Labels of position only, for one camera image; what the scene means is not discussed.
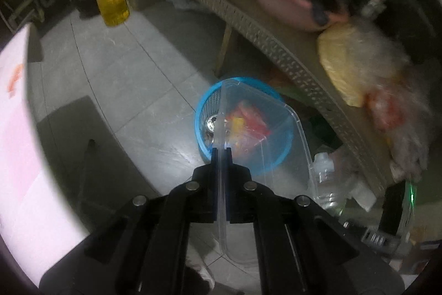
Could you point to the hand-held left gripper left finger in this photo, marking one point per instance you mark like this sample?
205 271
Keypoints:
215 184

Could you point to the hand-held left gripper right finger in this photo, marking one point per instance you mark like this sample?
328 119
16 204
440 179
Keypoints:
228 156

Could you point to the blue plastic basket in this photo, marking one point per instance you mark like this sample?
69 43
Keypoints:
207 101

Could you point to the clear plastic container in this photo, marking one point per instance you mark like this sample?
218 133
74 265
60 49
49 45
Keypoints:
283 115

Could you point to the white paper packet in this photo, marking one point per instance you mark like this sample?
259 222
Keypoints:
364 194

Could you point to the clear plastic bottle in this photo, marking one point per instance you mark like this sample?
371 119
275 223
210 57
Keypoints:
326 177

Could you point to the white shoe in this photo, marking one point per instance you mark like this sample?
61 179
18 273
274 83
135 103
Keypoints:
205 276

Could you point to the red food bag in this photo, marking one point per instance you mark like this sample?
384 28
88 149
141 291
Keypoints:
383 108

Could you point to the patterned lower shelf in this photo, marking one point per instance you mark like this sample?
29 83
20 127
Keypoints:
276 42

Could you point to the yellow bag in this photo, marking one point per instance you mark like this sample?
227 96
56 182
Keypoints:
342 63

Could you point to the pink basin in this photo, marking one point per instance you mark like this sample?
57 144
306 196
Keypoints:
286 8

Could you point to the pink printed tablecloth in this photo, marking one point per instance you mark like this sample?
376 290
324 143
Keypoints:
20 143

